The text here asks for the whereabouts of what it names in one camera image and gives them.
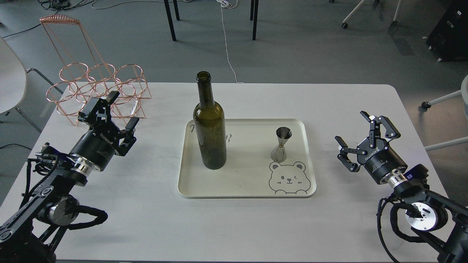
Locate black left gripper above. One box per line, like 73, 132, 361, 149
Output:
70, 91, 140, 171

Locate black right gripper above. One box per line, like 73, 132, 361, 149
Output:
335, 111, 408, 184

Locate steel double jigger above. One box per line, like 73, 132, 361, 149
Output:
270, 126, 292, 163

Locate dark green wine bottle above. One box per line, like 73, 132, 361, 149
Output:
193, 70, 227, 169

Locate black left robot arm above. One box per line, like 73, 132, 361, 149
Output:
1, 91, 139, 263

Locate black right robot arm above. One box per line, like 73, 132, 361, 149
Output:
335, 111, 468, 263

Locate white chair right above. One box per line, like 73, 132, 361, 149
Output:
421, 75, 468, 152

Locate white chair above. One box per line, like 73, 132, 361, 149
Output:
0, 39, 54, 133
421, 75, 468, 152

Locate white chair left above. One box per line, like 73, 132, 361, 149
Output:
0, 39, 54, 133

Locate cream bear serving tray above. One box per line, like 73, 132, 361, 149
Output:
178, 119, 317, 199

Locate white chair base far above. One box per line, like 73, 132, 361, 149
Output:
340, 0, 404, 30

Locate black equipment case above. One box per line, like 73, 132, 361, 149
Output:
426, 0, 468, 61

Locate black table legs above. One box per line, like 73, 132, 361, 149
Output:
163, 0, 259, 42

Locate copper wire wine rack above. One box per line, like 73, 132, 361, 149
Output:
40, 14, 152, 126

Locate white cable on floor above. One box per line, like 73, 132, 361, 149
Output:
216, 0, 245, 84

